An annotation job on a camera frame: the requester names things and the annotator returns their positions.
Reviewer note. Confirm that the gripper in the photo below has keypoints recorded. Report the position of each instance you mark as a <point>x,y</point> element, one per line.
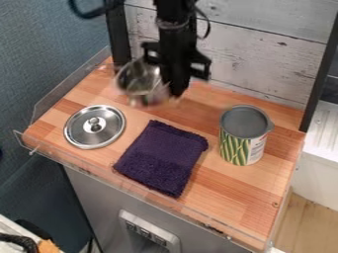
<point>198,62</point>

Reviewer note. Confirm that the silver pot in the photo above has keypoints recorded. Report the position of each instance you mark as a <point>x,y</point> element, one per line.
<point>138,82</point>

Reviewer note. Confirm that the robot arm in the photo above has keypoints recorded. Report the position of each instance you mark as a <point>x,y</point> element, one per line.
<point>172,19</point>

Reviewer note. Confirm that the purple cloth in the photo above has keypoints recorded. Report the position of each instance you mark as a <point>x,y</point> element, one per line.
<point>161,158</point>

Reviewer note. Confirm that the silver pot lid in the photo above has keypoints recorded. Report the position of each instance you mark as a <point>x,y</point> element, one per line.
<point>94,126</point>

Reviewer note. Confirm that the green striped can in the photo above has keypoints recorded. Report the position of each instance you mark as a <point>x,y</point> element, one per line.
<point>244,138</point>

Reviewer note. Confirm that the white cabinet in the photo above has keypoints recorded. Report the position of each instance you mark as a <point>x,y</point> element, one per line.
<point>320,158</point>

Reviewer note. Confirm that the black metal post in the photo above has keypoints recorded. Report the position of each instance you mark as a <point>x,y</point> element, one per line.
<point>317,79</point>

